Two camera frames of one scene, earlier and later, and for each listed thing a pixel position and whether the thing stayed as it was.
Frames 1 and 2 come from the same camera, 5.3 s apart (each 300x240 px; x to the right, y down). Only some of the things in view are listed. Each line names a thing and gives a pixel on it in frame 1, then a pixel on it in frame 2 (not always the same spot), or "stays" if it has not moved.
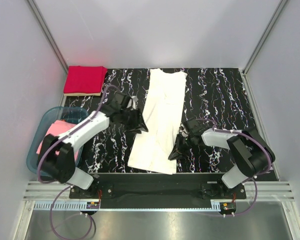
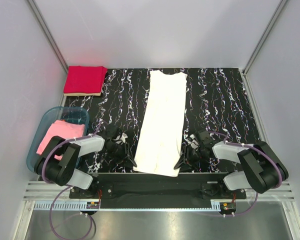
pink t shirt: x=58 y=128 stays
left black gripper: x=138 y=121 to x=125 y=155
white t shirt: x=150 y=150 stays
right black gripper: x=178 y=152 to x=185 y=159
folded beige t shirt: x=82 y=94 stays
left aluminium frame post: x=49 y=34 stays
